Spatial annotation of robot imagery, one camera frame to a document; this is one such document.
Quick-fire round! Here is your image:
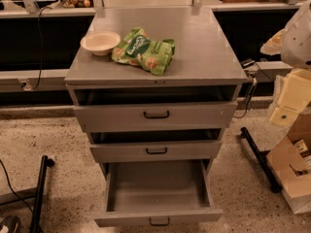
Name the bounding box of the grey drawer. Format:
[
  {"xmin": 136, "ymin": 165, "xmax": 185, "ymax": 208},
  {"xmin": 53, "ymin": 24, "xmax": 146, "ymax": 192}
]
[
  {"xmin": 90, "ymin": 129, "xmax": 222, "ymax": 163},
  {"xmin": 72, "ymin": 89, "xmax": 237, "ymax": 133},
  {"xmin": 95, "ymin": 160, "xmax": 223, "ymax": 227}
]

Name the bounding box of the black left stand leg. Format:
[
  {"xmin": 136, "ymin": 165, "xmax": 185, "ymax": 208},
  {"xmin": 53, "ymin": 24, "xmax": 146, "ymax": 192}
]
[{"xmin": 30, "ymin": 155, "xmax": 54, "ymax": 233}]

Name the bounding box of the white bowl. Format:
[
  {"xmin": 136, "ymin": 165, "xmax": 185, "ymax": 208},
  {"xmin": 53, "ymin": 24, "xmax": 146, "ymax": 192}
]
[{"xmin": 80, "ymin": 31, "xmax": 121, "ymax": 56}]

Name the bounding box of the black hanging cable left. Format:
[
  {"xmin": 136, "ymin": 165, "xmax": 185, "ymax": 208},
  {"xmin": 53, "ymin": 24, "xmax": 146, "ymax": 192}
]
[{"xmin": 31, "ymin": 5, "xmax": 52, "ymax": 91}]

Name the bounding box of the grey bottom drawer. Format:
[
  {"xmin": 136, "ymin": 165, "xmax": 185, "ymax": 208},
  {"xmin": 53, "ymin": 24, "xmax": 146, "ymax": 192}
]
[{"xmin": 95, "ymin": 160, "xmax": 223, "ymax": 227}]

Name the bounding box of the black cable right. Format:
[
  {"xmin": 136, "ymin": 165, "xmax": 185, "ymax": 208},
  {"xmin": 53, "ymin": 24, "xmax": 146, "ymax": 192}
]
[{"xmin": 233, "ymin": 58, "xmax": 276, "ymax": 119}]

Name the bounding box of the cardboard box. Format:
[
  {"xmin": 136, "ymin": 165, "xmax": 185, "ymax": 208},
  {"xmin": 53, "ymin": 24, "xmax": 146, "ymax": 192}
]
[{"xmin": 267, "ymin": 115, "xmax": 311, "ymax": 214}]

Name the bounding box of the black floor cable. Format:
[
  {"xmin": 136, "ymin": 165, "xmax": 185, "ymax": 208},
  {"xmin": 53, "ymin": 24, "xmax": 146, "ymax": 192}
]
[{"xmin": 0, "ymin": 158, "xmax": 35, "ymax": 216}]

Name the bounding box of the black right stand leg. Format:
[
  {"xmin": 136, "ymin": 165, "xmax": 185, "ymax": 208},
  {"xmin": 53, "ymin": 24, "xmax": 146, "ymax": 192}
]
[{"xmin": 240, "ymin": 127, "xmax": 283, "ymax": 193}]

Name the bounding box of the grey top drawer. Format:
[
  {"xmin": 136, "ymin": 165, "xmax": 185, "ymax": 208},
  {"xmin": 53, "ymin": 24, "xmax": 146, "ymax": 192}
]
[{"xmin": 72, "ymin": 89, "xmax": 237, "ymax": 133}]

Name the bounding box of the black stand leg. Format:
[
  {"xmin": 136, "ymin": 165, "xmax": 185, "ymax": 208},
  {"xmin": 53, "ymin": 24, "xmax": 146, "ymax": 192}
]
[
  {"xmin": 240, "ymin": 127, "xmax": 283, "ymax": 193},
  {"xmin": 30, "ymin": 155, "xmax": 54, "ymax": 233}
]

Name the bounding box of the green chip bag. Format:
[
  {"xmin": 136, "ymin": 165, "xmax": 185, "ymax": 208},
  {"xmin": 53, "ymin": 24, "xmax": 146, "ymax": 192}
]
[{"xmin": 112, "ymin": 27, "xmax": 175, "ymax": 76}]

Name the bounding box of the grey middle drawer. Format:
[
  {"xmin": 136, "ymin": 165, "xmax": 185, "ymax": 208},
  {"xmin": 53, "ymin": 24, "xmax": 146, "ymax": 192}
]
[{"xmin": 90, "ymin": 129, "xmax": 222, "ymax": 163}]

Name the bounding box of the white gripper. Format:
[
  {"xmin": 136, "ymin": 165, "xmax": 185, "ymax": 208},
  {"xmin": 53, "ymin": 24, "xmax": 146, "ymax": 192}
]
[{"xmin": 269, "ymin": 69, "xmax": 311, "ymax": 128}]

